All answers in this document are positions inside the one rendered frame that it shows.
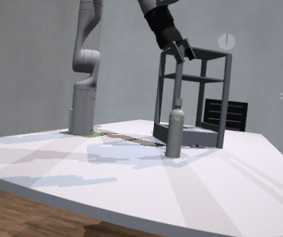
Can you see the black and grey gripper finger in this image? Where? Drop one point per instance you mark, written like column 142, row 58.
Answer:
column 178, row 56
column 189, row 52

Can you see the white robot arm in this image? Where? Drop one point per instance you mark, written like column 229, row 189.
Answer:
column 81, row 115

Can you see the dark grey shelving unit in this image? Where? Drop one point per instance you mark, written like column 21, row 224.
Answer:
column 203, row 134

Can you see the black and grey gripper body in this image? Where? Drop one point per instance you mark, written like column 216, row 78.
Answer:
column 161, row 21

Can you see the grey bottle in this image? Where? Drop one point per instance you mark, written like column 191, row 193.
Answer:
column 175, row 130

